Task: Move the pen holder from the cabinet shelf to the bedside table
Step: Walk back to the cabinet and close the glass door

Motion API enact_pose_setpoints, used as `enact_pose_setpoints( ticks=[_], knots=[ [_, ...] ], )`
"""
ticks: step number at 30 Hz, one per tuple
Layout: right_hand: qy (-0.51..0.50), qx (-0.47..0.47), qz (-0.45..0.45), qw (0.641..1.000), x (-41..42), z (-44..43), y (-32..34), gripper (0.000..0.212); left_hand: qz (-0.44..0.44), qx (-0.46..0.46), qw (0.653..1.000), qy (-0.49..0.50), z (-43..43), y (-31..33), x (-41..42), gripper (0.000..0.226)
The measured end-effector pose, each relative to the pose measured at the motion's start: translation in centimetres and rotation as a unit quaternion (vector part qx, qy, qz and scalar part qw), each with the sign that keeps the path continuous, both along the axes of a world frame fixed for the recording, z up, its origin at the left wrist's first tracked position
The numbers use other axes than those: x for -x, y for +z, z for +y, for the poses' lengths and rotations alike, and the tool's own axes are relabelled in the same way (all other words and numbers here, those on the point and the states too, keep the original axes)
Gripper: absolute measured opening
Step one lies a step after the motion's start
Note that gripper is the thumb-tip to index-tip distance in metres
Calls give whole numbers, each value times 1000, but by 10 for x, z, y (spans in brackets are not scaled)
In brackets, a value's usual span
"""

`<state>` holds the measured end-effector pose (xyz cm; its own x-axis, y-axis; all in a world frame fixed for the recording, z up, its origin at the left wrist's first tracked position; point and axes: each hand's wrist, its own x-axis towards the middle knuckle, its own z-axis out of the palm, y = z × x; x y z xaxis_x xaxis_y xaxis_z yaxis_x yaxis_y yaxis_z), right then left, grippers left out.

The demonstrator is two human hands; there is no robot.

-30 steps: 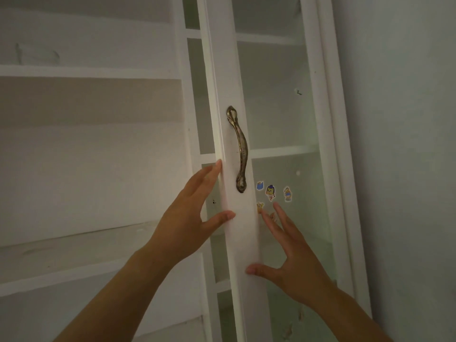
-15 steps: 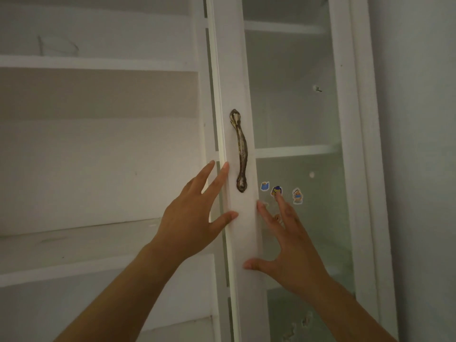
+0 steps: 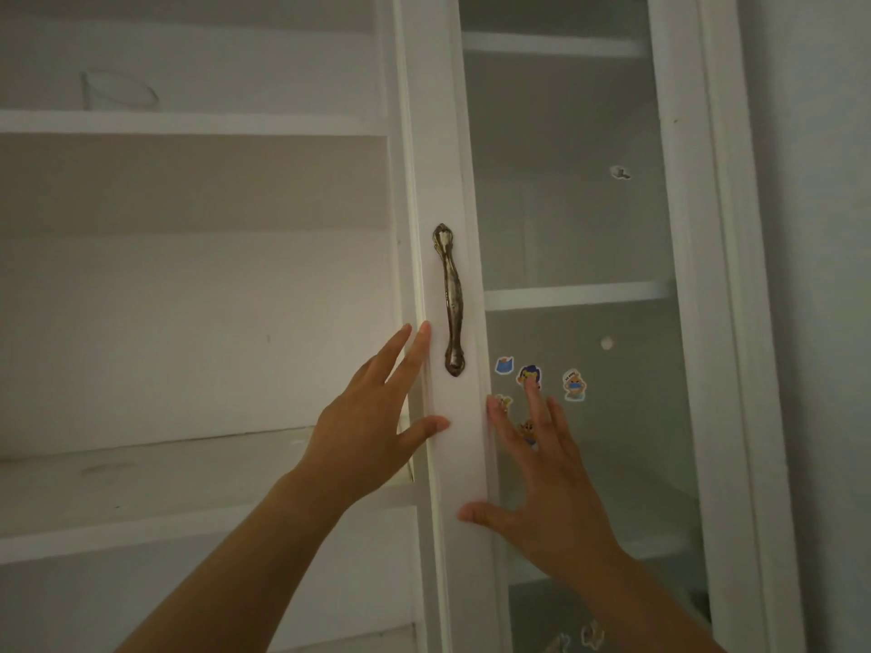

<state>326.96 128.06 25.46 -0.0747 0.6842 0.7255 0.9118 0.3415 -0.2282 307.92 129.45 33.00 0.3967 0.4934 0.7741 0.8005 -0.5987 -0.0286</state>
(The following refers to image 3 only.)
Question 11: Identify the person's right hand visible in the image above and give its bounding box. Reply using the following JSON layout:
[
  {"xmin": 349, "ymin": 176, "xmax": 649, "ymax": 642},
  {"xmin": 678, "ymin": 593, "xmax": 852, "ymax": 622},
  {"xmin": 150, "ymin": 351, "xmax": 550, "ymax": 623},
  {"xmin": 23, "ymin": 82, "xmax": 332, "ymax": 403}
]
[{"xmin": 456, "ymin": 384, "xmax": 634, "ymax": 580}]

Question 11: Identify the white glass-panel cabinet door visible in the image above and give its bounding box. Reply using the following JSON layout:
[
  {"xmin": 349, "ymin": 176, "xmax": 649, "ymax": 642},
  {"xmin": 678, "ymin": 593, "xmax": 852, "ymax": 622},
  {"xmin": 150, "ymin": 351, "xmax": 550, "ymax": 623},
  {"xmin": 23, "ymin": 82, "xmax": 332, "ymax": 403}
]
[{"xmin": 391, "ymin": 0, "xmax": 749, "ymax": 653}]

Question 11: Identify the white cabinet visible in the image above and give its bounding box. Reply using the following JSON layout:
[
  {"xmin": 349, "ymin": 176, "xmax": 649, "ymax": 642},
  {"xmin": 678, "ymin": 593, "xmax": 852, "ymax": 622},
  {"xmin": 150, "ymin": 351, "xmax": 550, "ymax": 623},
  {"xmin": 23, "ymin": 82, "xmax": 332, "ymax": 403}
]
[{"xmin": 0, "ymin": 0, "xmax": 807, "ymax": 653}]

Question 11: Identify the person's left forearm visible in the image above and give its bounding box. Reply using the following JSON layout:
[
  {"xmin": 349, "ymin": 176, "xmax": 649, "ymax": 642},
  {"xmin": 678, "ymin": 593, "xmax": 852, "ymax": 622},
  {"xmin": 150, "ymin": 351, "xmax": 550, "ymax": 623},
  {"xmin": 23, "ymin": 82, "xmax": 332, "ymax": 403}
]
[{"xmin": 115, "ymin": 468, "xmax": 382, "ymax": 653}]

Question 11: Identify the person's left hand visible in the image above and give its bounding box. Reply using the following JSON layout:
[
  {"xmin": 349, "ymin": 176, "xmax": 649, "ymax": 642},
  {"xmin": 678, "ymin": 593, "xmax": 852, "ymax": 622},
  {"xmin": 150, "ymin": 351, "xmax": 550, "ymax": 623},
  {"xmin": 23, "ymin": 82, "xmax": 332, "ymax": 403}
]
[{"xmin": 292, "ymin": 321, "xmax": 452, "ymax": 518}]

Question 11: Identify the bronze ornate door handle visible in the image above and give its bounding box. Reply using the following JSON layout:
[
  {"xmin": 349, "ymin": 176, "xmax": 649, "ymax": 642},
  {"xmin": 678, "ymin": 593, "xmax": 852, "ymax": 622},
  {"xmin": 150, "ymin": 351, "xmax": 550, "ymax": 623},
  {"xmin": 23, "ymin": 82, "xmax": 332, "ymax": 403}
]
[{"xmin": 432, "ymin": 223, "xmax": 468, "ymax": 378}]

